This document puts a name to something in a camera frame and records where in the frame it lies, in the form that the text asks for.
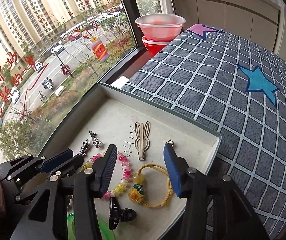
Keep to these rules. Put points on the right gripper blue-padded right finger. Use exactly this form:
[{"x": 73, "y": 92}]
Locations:
[{"x": 177, "y": 172}]

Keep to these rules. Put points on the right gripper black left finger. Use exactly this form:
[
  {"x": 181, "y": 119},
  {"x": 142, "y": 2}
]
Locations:
[{"x": 104, "y": 167}]

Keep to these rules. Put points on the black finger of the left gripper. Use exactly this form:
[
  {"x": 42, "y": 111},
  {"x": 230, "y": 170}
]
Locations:
[{"x": 69, "y": 167}]

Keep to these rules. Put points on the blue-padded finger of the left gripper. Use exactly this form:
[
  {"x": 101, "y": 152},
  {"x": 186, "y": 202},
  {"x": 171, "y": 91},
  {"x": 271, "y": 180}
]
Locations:
[{"x": 56, "y": 158}]

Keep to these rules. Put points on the small silver brooch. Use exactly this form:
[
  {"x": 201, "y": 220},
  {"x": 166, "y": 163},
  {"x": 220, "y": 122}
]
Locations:
[{"x": 95, "y": 140}]

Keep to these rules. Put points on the beige rabbit-ear hair clip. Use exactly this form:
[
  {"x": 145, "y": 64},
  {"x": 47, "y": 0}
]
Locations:
[{"x": 142, "y": 142}]

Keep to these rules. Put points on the black claw hair clip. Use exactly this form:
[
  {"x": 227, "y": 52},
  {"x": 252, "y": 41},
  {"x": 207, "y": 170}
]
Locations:
[{"x": 117, "y": 214}]

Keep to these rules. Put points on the silver spiked hair clip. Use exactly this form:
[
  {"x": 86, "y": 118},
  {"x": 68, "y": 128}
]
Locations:
[{"x": 84, "y": 148}]

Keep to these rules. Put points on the grey checked bedspread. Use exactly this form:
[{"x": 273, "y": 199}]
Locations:
[{"x": 237, "y": 88}]

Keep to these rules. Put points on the red plastic basin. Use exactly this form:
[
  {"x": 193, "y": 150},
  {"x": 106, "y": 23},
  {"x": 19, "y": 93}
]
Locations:
[{"x": 154, "y": 46}]

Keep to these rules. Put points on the pink plastic basin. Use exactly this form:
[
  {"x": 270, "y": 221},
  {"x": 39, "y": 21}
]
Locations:
[{"x": 160, "y": 27}]

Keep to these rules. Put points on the white low cabinet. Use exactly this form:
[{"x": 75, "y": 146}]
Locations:
[{"x": 255, "y": 20}]

